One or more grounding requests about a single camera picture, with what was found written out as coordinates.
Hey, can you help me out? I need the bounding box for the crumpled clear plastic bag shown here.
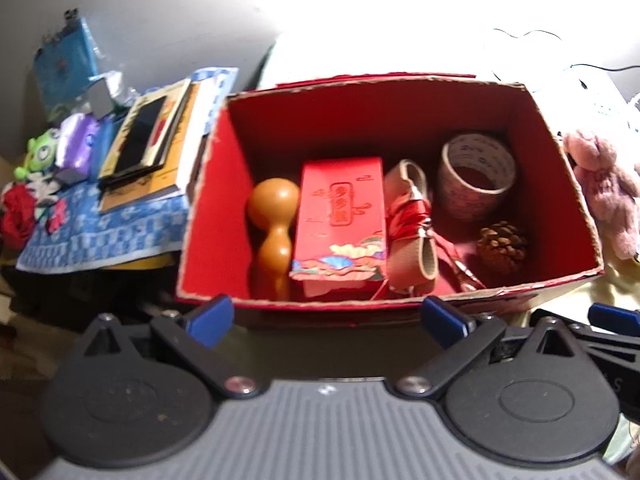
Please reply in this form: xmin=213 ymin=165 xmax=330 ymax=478
xmin=102 ymin=70 xmax=142 ymax=109

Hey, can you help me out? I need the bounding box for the black book with yellow border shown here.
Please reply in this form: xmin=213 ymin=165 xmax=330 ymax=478
xmin=97 ymin=77 xmax=194 ymax=187

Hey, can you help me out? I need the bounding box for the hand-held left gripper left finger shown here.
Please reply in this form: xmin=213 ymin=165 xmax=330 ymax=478
xmin=81 ymin=294 xmax=262 ymax=402

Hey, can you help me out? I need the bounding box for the red decorated packet box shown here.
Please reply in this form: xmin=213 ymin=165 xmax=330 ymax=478
xmin=288 ymin=156 xmax=390 ymax=302

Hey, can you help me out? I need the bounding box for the pink plush bear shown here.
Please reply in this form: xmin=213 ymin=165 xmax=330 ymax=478
xmin=562 ymin=129 xmax=640 ymax=261

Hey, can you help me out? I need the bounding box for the blue packet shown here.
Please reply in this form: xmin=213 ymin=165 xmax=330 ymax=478
xmin=90 ymin=116 xmax=119 ymax=184

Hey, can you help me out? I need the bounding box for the brown pine cone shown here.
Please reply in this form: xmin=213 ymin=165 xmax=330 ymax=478
xmin=477 ymin=220 xmax=530 ymax=276

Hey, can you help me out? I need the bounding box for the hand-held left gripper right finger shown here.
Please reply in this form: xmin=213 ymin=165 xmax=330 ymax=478
xmin=396 ymin=295 xmax=584 ymax=401

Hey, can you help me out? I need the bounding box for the stack of books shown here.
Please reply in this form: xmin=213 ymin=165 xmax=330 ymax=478
xmin=97 ymin=81 xmax=211 ymax=214

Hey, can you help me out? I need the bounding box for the black cable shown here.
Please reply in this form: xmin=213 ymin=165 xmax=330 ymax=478
xmin=492 ymin=27 xmax=640 ymax=74

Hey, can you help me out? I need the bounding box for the purple packet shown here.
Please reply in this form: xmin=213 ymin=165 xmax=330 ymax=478
xmin=55 ymin=112 xmax=104 ymax=171

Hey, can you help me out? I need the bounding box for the blue patterned cloth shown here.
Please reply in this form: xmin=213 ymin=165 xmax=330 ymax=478
xmin=17 ymin=66 xmax=240 ymax=275

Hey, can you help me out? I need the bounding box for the orange wooden gourd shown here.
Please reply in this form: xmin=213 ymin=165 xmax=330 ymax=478
xmin=247 ymin=177 xmax=302 ymax=302

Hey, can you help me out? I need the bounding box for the red cardboard box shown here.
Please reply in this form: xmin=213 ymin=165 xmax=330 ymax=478
xmin=175 ymin=72 xmax=606 ymax=329

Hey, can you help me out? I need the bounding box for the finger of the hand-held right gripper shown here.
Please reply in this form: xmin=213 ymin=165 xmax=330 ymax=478
xmin=599 ymin=360 xmax=640 ymax=414
xmin=571 ymin=303 xmax=640 ymax=362

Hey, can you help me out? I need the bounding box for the pale yellow bed sheet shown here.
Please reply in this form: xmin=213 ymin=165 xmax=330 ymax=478
xmin=520 ymin=265 xmax=640 ymax=476

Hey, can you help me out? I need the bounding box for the small grey box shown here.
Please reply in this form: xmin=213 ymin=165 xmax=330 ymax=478
xmin=86 ymin=77 xmax=114 ymax=116

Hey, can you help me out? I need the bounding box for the green frog toy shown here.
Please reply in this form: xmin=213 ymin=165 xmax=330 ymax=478
xmin=13 ymin=127 xmax=64 ymax=181

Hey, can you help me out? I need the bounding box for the blue picture bag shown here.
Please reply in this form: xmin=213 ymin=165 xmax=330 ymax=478
xmin=32 ymin=14 xmax=104 ymax=122

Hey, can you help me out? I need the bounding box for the beige scroll with red ribbon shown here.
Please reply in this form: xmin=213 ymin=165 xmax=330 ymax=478
xmin=382 ymin=159 xmax=489 ymax=297

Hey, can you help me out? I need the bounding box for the red fabric flower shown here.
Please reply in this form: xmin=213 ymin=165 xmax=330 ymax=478
xmin=0 ymin=183 xmax=37 ymax=252

